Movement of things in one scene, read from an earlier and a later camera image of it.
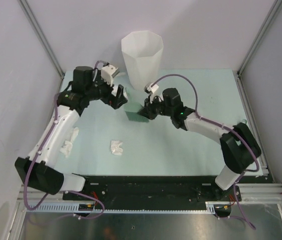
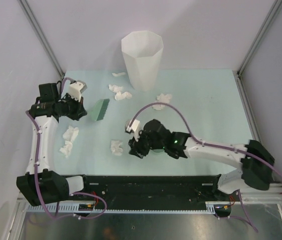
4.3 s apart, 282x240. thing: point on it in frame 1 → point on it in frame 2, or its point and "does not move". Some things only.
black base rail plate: [153, 189] does not move
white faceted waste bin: [143, 51] does not move
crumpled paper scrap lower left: [67, 148] does not move
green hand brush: [131, 109] → [99, 109]
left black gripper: [116, 101] → [79, 110]
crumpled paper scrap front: [114, 148] does not move
